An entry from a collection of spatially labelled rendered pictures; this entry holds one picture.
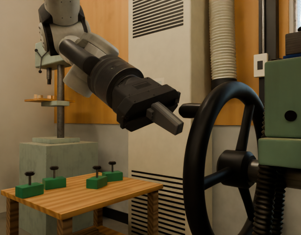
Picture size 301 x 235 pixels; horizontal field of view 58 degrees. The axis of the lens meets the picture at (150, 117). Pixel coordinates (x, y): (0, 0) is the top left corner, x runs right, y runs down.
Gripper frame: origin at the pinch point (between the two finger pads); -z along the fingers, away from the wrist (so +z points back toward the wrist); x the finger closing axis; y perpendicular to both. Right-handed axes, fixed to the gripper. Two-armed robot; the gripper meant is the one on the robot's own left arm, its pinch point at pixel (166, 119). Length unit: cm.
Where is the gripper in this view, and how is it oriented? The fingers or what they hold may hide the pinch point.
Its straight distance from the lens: 43.7
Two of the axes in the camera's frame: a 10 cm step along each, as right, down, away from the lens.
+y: 1.0, -8.1, -5.7
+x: -7.6, 3.1, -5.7
